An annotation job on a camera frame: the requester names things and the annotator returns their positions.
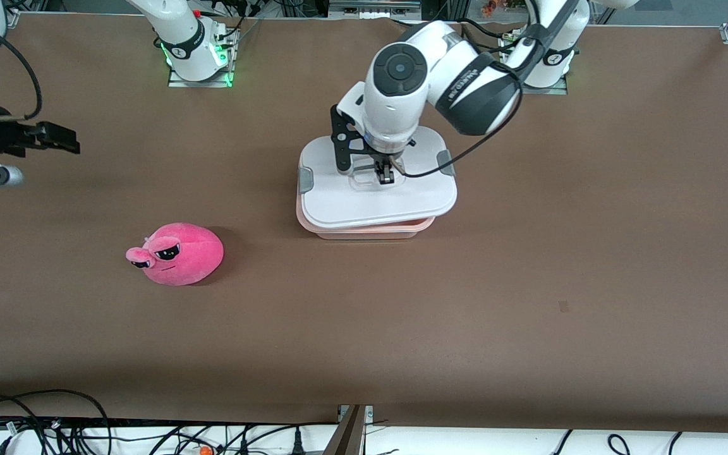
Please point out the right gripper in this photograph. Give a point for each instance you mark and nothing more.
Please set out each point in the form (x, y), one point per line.
(5, 136)

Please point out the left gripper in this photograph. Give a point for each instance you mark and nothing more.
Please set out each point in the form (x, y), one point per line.
(384, 165)

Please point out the white box lid grey clips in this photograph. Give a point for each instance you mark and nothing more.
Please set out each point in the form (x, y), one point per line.
(370, 205)

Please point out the pink plush toy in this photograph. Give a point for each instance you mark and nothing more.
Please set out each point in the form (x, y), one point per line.
(190, 256)

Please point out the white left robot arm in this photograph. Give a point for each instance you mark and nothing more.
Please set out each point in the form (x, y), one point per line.
(465, 82)

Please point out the translucent plastic storage box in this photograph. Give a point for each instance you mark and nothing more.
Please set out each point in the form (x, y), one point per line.
(364, 232)

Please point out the colourful background figure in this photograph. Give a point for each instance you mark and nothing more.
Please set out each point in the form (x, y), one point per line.
(489, 7)

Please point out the white lower shelf board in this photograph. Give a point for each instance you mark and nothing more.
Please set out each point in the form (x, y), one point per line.
(465, 442)

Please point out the black power plug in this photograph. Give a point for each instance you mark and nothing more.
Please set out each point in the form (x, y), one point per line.
(298, 442)
(244, 445)

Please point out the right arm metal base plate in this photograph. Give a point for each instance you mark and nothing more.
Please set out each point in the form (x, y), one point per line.
(200, 83)

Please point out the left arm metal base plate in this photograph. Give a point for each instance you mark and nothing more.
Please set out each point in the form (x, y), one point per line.
(553, 90)

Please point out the aluminium frame post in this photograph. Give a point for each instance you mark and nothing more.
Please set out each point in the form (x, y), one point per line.
(348, 436)

